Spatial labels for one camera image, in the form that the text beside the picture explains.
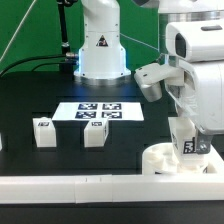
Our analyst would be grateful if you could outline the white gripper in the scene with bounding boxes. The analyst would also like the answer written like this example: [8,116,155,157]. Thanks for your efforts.
[165,19,224,154]

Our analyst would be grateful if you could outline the white round stool seat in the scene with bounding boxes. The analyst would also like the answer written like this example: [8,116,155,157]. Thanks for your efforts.
[142,143,208,175]

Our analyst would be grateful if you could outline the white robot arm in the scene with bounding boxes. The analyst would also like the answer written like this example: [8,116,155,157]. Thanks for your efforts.
[74,0,224,154]

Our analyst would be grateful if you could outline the white L-shaped fence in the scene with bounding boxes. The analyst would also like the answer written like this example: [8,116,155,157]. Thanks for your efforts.
[0,164,224,204]

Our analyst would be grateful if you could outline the white marker tag sheet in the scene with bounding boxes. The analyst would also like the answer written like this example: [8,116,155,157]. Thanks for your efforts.
[53,102,144,121]

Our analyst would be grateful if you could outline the white block at left edge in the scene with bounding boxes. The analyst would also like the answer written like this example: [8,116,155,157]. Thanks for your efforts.
[0,133,3,151]

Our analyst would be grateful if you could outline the thin white rod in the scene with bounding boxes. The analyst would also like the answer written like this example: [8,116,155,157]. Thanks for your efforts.
[0,0,37,64]

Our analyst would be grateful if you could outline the black cable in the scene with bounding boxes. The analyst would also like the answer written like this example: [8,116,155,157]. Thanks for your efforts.
[0,54,79,78]

